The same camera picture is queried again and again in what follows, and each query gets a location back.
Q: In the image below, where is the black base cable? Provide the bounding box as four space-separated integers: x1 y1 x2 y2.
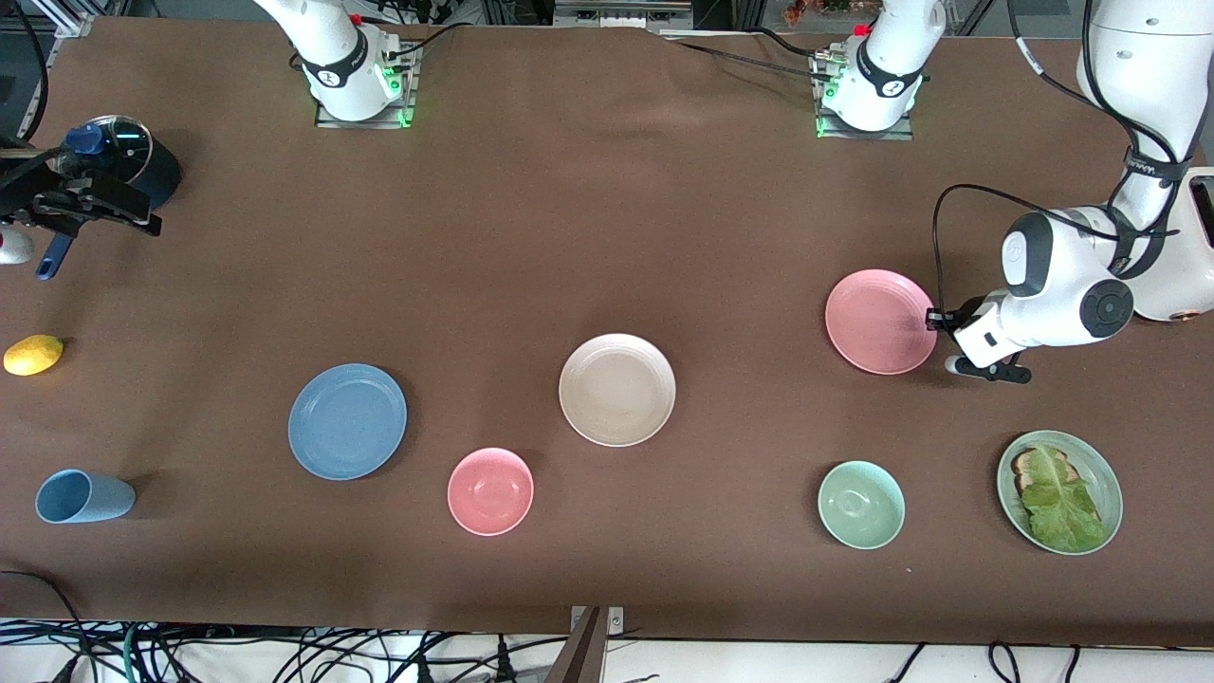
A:
664 27 826 58
669 40 826 79
384 19 485 60

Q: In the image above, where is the brown table cloth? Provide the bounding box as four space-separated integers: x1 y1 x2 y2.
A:
0 14 1214 648

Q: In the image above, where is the beige plate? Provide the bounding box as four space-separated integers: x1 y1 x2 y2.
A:
558 333 678 448

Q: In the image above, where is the blue plate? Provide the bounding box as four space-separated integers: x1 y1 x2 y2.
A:
287 363 409 481

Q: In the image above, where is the yellow lemon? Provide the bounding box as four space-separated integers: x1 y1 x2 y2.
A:
3 334 64 377

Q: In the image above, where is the green lettuce leaf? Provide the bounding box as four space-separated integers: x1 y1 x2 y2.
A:
1020 446 1108 553

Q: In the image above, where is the toast slice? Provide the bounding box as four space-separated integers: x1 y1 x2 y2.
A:
1011 448 1077 494

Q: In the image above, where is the dark blue saucepan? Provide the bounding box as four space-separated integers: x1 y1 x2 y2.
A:
35 114 183 282

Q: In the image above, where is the small metal bracket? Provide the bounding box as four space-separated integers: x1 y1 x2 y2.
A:
569 605 625 635

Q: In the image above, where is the brown wooden pole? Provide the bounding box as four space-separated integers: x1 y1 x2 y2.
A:
545 607 608 683

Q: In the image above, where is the glass lid with blue knob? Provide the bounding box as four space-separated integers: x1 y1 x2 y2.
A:
52 114 155 189

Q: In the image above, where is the green plate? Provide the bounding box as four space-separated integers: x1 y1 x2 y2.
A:
996 430 1124 556

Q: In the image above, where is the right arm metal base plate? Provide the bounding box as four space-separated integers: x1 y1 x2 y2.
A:
315 40 419 130

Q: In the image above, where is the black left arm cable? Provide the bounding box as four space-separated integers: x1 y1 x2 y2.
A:
932 0 1186 323

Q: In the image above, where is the green bowl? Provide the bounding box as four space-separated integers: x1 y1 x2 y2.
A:
818 460 907 550

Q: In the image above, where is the pink bowl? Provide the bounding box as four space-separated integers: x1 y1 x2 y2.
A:
447 447 535 537

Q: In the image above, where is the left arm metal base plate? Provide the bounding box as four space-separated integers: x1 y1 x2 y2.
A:
813 52 916 141

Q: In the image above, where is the grey metal box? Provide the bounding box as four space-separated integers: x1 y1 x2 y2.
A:
553 0 695 29

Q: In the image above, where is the pink plate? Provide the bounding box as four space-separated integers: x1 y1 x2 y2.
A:
824 268 940 376

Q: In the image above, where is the white toaster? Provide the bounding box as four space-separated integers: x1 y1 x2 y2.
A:
1133 169 1214 323

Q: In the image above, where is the blue plastic cup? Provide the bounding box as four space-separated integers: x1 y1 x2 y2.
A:
35 469 137 525

